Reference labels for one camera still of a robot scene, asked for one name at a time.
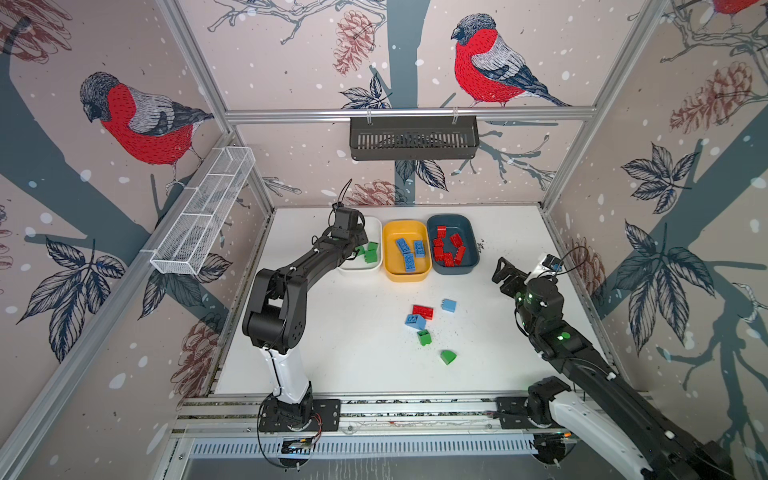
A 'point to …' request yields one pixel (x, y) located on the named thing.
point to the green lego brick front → (361, 250)
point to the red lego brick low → (425, 312)
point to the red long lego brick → (450, 261)
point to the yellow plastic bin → (393, 261)
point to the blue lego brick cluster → (415, 321)
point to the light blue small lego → (448, 305)
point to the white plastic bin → (373, 230)
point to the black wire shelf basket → (380, 138)
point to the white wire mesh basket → (195, 230)
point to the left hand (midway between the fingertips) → (358, 229)
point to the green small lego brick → (372, 246)
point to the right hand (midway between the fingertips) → (510, 267)
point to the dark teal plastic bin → (452, 243)
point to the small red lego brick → (441, 231)
